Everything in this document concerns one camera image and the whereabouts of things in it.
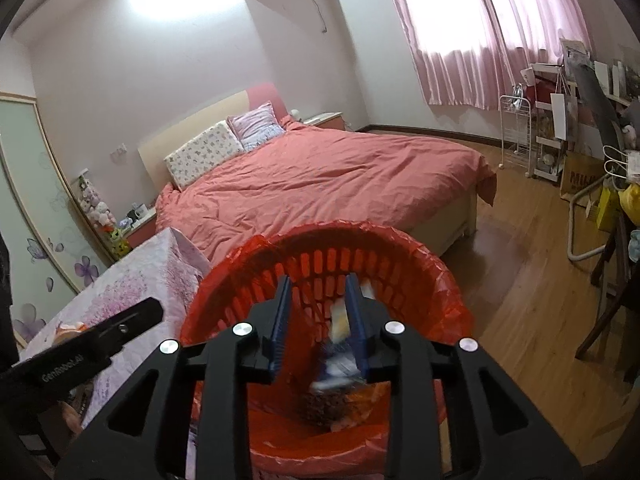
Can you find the far side nightstand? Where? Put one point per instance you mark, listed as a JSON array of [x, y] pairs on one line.
[[328, 120]]

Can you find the blue snack packet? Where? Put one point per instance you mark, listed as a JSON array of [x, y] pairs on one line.
[[339, 370]]

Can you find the salmon pink bed duvet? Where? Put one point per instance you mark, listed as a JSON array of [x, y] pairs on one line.
[[308, 175]]

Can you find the hanging plush toy stack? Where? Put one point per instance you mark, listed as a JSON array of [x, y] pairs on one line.
[[101, 218]]

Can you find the red white paper cup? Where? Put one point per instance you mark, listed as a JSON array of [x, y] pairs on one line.
[[65, 332]]

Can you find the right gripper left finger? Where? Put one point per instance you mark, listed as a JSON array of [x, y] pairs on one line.
[[143, 431]]

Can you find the beige pink headboard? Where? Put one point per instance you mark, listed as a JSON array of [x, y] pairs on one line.
[[156, 148]]

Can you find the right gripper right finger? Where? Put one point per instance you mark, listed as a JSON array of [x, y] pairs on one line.
[[454, 412]]

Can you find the floral sliding wardrobe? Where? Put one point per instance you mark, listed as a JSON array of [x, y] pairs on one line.
[[54, 255]]

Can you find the cluttered desk shelf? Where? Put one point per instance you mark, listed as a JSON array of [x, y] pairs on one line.
[[585, 119]]

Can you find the white wire rack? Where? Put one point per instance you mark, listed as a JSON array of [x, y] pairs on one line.
[[516, 133]]

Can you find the red plastic laundry basket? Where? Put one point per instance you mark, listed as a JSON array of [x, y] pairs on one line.
[[319, 418]]

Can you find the white floral pillow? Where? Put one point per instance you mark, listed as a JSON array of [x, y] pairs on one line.
[[206, 151]]

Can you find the pink white nightstand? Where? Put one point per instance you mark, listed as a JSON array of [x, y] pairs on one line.
[[142, 230]]

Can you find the floral purple table cloth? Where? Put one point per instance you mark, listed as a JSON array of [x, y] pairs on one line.
[[167, 267]]

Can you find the pink striped pillow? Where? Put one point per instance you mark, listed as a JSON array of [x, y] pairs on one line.
[[256, 127]]

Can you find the pink window curtain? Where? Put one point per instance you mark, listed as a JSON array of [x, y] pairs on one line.
[[470, 52]]

